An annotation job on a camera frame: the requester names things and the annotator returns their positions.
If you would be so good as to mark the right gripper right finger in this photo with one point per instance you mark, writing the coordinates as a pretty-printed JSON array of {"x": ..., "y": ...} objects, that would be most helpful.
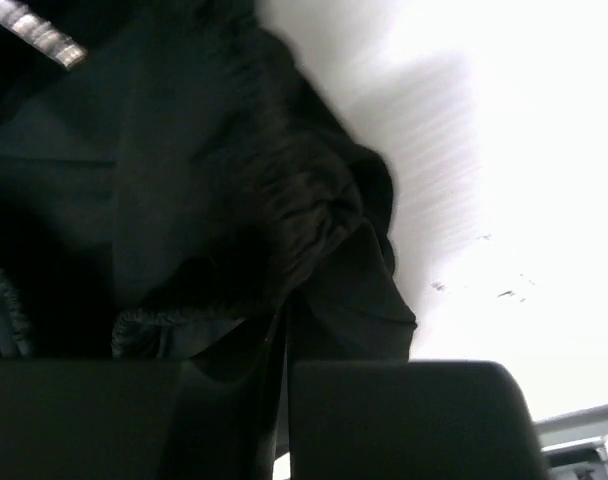
[{"x": 416, "y": 420}]

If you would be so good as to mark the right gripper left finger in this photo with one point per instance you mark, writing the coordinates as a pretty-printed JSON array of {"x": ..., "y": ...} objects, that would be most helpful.
[{"x": 85, "y": 419}]

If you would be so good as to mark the black trousers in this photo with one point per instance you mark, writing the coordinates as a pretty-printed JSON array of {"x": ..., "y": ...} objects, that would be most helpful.
[{"x": 173, "y": 189}]

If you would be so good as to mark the aluminium table frame rail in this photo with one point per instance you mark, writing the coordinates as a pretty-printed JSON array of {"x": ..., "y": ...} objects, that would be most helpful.
[{"x": 575, "y": 445}]

